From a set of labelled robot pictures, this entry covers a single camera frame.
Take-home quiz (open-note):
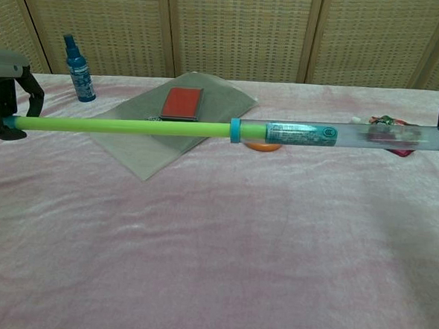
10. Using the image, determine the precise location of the blue spray bottle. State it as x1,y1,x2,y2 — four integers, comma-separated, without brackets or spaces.
59,33,100,104

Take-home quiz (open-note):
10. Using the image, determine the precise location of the red spout pouch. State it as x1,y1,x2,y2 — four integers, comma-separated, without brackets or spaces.
348,112,420,159

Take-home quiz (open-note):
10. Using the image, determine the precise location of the grey translucent plastic bag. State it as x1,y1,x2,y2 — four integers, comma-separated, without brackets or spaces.
86,66,262,190

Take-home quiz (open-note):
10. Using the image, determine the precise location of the red rectangular pad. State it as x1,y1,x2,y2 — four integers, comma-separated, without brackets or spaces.
158,85,205,123

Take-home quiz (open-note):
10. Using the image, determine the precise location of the orange plastic disc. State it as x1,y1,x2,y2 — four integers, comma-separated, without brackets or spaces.
245,140,282,154

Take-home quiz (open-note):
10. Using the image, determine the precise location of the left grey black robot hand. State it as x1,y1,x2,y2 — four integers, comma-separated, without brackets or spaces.
0,48,48,141

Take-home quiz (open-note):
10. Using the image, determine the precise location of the pink velvet tablecloth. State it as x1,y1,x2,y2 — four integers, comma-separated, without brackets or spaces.
0,63,439,329

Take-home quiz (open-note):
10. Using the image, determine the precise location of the green blue water pump toy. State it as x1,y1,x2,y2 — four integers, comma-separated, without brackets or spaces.
0,98,439,171

